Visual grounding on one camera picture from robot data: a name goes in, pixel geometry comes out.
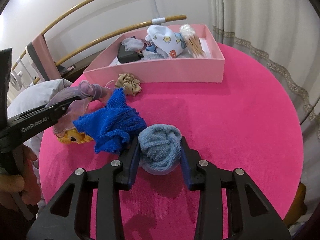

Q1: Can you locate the lower wooden ballet bar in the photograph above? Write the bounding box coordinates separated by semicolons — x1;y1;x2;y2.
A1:
32;15;188;84

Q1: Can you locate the purple sheer organza scrunchie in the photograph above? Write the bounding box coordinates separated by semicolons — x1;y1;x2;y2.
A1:
46;80;113;138

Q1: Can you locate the royal blue microfiber cloth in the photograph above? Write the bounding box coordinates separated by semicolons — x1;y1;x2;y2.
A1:
73;88;146;154

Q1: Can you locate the upper wooden ballet bar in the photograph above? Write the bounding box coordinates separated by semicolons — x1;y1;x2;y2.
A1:
11;0;176;71

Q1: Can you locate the person's left hand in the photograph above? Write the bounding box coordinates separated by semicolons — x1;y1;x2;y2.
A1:
1;145;41;211

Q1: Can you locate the cream lace-trimmed curtain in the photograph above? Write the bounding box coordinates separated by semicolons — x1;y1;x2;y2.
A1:
210;0;319;210

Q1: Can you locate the white printed baby sock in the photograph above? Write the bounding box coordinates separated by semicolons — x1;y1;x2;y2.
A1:
145;25;187;58

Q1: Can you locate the grey bed duvet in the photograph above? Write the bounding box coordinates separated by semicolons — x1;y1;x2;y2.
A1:
7;79;72;157

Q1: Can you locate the wooden ballet bar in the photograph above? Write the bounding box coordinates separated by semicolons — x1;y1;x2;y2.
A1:
11;0;176;71
32;15;188;84

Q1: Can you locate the yellow crochet item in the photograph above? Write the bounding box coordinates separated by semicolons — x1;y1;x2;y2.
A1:
56;128;93;144

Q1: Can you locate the white small fan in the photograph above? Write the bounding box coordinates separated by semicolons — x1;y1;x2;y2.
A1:
10;71;23;91

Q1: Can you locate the pink cardboard box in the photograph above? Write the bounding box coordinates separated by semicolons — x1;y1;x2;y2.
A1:
84;24;225;85

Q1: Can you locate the white sheer scrunchie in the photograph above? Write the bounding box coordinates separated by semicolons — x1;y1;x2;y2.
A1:
121;37;145;52

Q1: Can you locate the white barre stand post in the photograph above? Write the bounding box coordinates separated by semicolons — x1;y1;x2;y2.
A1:
151;0;165;25

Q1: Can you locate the pink grey hanging towel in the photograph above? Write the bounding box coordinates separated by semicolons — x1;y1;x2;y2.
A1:
26;34;61;81

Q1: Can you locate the bundle of cotton swabs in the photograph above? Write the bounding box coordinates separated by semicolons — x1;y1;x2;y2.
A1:
180;24;206;58

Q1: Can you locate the tan satin scrunchie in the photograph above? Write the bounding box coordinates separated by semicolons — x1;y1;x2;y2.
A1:
115;73;142;96

